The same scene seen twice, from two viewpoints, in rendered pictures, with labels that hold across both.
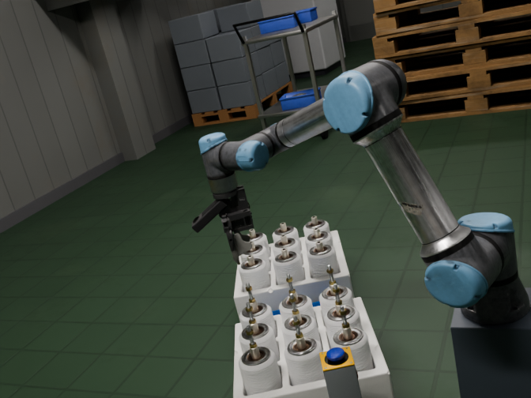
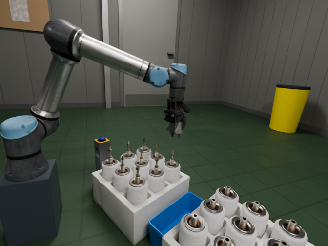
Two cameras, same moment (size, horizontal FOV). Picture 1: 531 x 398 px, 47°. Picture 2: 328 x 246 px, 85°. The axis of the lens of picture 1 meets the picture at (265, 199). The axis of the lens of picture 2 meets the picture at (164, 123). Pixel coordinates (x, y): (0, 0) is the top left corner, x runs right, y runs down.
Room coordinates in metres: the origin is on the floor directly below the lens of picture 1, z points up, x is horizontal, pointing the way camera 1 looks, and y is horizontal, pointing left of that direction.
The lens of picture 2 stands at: (2.10, -0.59, 0.75)
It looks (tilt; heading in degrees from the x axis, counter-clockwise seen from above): 17 degrees down; 131
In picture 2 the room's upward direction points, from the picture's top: 3 degrees clockwise
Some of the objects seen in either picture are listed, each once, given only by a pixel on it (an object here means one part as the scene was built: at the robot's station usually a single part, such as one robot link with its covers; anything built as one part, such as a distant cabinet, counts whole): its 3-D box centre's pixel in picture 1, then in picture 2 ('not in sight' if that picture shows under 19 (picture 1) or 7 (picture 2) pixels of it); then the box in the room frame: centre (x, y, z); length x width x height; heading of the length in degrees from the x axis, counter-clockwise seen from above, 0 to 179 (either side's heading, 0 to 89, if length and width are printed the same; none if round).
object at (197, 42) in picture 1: (235, 59); not in sight; (6.25, -0.03, 0.51); 1.02 x 0.68 x 1.01; 153
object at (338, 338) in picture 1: (348, 336); (110, 162); (1.33, -0.12, 0.25); 0.08 x 0.08 x 0.01
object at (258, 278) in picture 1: (257, 287); (224, 210); (1.90, 0.10, 0.16); 0.10 x 0.10 x 0.18
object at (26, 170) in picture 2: (492, 287); (26, 160); (1.23, -0.46, 0.35); 0.15 x 0.15 x 0.10
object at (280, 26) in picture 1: (298, 71); not in sight; (4.71, -0.47, 0.46); 0.97 x 0.57 x 0.92; 148
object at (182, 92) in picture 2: (223, 182); (177, 93); (1.58, 0.10, 0.64); 0.08 x 0.08 x 0.05
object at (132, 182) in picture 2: (334, 292); (137, 181); (1.57, -0.13, 0.25); 0.08 x 0.08 x 0.01
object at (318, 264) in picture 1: (325, 274); (191, 242); (1.88, -0.14, 0.16); 0.10 x 0.10 x 0.18
